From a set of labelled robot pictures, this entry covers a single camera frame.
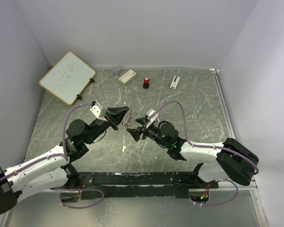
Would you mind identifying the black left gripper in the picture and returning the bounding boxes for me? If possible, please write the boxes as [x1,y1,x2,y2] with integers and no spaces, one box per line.
[84,106,129,144]

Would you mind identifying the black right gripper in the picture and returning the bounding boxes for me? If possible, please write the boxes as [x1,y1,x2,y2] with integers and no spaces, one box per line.
[127,117,169,148]

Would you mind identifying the silver keyring with keys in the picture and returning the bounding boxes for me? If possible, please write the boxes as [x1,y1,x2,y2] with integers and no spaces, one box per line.
[123,107,132,128]

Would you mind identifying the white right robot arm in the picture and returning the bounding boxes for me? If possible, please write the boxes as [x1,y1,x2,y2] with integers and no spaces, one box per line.
[127,117,259,188]

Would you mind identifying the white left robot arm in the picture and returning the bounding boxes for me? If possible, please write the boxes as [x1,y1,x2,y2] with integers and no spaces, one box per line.
[0,102,129,215]

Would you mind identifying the red black stamp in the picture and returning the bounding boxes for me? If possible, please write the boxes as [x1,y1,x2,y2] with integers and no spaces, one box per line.
[143,77,150,89]

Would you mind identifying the white cardboard box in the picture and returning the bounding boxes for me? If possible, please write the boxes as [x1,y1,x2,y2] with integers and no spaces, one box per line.
[118,70,137,86]

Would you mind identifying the clear plastic cup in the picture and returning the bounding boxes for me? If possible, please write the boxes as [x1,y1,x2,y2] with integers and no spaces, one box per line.
[111,64,121,76]

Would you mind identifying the white plastic clip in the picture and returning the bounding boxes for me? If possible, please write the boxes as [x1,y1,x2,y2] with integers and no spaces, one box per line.
[170,75,180,89]

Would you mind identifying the wood framed whiteboard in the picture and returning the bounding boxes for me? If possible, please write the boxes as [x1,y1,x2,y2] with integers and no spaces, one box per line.
[39,51,96,105]

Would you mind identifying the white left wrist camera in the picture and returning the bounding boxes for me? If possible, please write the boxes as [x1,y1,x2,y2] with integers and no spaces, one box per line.
[89,101,108,121]

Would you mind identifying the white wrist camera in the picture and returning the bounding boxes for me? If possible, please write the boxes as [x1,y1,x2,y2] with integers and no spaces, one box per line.
[89,101,108,121]
[146,108,159,123]

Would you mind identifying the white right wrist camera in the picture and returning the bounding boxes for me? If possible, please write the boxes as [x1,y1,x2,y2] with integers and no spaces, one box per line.
[146,108,159,123]

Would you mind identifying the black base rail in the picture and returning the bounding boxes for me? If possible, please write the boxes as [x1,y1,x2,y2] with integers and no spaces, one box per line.
[62,171,218,200]

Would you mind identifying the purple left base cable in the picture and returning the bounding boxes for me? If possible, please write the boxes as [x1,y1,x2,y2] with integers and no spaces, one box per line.
[53,186,106,209]

